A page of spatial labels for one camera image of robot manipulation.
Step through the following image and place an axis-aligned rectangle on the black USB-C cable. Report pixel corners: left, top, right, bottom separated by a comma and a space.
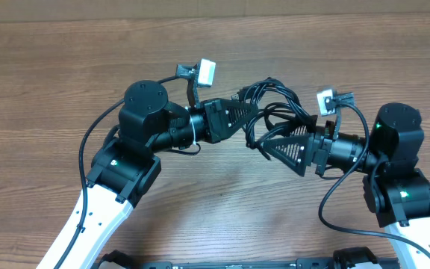
237, 80, 317, 150

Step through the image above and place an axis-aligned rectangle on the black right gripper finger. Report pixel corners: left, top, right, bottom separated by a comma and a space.
272, 114, 318, 137
263, 134, 314, 176

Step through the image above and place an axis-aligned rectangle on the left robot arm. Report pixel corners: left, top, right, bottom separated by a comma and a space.
38, 80, 258, 268

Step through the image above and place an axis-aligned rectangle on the camera cable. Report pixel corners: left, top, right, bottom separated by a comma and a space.
317, 102, 430, 269
52, 74, 202, 269

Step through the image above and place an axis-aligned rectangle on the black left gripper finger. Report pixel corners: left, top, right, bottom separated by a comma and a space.
220, 114, 254, 140
225, 100, 258, 117

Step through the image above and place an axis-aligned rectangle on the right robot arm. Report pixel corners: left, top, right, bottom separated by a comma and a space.
261, 102, 430, 268

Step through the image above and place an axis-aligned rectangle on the right camera cable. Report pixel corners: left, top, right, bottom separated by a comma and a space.
317, 102, 430, 269

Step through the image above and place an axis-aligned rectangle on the left camera cable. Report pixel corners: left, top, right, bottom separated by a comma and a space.
52, 74, 202, 269

